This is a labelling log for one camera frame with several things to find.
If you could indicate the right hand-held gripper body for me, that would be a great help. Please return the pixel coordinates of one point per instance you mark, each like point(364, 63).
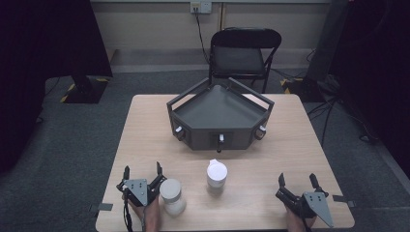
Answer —
point(317, 204)

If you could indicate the orange wall pipe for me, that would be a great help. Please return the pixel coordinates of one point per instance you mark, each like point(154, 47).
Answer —
point(222, 16)

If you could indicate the grey upright panel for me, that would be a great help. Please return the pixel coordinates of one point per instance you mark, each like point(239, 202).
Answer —
point(327, 42)

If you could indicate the person's right hand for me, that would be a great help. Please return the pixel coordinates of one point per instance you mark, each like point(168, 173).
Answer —
point(296, 222)

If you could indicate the black folding chair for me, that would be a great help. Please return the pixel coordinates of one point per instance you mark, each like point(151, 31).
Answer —
point(238, 59)

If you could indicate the black stand base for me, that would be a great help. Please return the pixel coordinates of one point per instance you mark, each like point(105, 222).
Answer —
point(303, 88)
point(85, 90)

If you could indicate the white wall socket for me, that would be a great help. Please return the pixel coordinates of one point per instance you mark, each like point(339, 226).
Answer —
point(200, 7)

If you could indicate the grey tape strip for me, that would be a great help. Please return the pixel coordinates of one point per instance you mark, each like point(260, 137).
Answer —
point(102, 207)
point(343, 199)

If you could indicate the dark grey corner rack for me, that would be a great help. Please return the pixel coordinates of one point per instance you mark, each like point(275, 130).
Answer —
point(219, 109)

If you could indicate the clear jar with white powder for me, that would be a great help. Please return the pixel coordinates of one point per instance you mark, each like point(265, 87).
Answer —
point(172, 195)

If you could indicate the person's left hand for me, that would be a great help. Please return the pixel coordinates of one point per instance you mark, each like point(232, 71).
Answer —
point(150, 216)

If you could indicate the black curtain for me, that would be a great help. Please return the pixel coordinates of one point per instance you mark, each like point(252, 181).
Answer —
point(377, 64)
point(42, 58)

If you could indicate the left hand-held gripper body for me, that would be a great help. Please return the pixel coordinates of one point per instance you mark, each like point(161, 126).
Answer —
point(138, 190)

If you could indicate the white lidded seasoning jar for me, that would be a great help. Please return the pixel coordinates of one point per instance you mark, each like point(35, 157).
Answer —
point(216, 175)

